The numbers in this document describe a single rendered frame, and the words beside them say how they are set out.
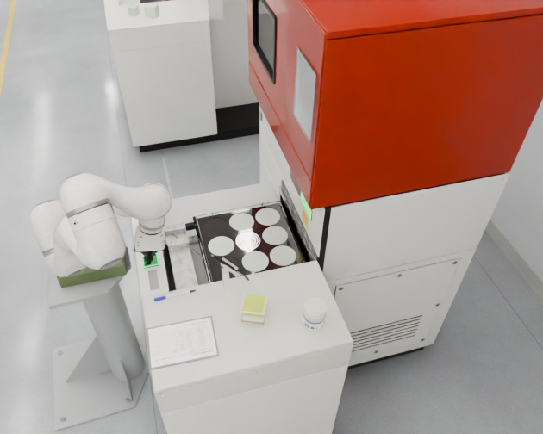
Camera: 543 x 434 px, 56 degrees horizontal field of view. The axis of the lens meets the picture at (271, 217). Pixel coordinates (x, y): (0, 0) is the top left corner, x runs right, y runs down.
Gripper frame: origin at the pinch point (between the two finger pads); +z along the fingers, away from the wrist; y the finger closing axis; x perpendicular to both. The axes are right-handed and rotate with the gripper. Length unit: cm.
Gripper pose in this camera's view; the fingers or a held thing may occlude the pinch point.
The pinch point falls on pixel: (148, 257)
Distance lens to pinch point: 185.8
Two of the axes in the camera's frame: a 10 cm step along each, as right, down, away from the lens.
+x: 2.7, 6.8, -6.8
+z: -2.2, 7.3, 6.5
